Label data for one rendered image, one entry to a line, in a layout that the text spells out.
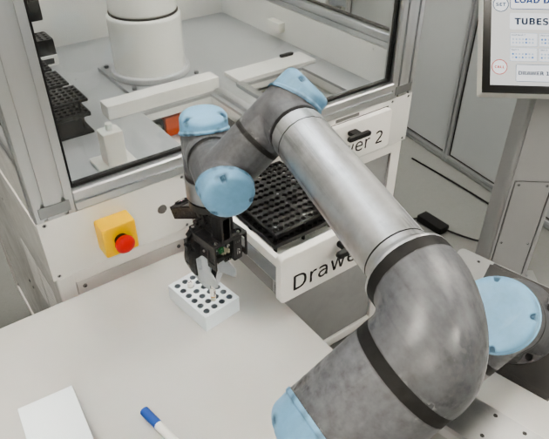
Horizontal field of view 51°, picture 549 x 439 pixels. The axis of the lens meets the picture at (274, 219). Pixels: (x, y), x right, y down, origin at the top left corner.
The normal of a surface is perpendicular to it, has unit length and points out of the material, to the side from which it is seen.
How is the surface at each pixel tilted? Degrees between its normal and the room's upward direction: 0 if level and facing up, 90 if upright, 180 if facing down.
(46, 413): 0
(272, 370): 0
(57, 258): 90
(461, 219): 0
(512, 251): 90
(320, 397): 44
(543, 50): 50
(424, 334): 34
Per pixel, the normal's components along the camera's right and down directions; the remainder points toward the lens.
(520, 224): -0.07, 0.60
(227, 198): 0.30, 0.57
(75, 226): 0.59, 0.48
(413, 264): -0.36, -0.57
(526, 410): 0.00, -0.80
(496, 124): -0.88, 0.29
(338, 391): -0.59, -0.34
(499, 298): -0.40, -0.29
